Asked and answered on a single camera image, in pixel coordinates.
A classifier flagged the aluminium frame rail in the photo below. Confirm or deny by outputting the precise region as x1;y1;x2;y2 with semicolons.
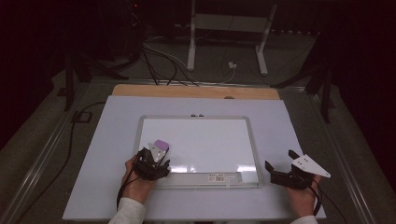
0;78;94;224
304;88;377;224

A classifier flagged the black square bracket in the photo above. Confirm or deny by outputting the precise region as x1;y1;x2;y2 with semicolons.
71;110;93;124

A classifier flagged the white metal stand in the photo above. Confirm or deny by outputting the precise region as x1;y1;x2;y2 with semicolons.
186;0;278;77

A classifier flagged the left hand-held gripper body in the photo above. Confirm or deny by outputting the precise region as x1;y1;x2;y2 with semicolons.
133;141;172;182

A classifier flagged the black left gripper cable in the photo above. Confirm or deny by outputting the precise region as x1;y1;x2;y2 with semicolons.
13;101;139;224

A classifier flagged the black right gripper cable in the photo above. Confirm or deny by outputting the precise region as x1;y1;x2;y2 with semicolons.
306;176;348;224

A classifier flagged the silver framed whiteboard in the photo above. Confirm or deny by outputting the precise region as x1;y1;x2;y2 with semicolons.
133;115;265;190

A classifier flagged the person's left hand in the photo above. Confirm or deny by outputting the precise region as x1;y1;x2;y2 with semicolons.
120;155;157;205

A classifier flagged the white cable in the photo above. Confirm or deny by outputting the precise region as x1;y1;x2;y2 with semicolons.
143;36;237;86

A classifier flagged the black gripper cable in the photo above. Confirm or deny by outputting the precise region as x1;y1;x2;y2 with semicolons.
13;101;139;224
306;176;348;224

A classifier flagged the dark equipment rack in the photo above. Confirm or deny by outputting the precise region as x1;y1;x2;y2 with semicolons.
118;0;148;64

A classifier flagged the power strip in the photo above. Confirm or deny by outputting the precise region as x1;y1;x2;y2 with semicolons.
270;29;321;36

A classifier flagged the person's right hand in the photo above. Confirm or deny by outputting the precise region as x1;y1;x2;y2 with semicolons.
286;175;322;218

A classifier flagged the black tripod stand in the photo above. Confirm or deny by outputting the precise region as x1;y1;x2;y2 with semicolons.
270;60;336;124
64;50;130;112

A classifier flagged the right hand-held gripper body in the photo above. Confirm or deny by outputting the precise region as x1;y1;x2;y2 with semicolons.
269;154;332;191

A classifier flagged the large white table mat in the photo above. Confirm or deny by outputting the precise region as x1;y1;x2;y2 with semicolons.
62;95;327;221

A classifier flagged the black cable bundle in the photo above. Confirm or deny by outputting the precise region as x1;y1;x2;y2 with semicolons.
141;46;200;88

